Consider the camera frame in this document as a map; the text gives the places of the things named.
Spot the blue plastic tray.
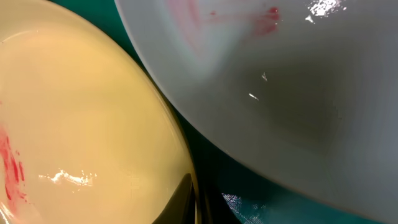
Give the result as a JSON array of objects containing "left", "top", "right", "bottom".
[{"left": 51, "top": 0, "right": 372, "bottom": 224}]

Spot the light blue plate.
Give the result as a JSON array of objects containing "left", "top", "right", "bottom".
[{"left": 116, "top": 0, "right": 397, "bottom": 223}]

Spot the yellow plate front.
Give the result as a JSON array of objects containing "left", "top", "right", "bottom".
[{"left": 1, "top": 0, "right": 197, "bottom": 223}]

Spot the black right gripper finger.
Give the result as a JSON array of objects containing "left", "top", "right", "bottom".
[{"left": 153, "top": 174, "right": 196, "bottom": 224}]

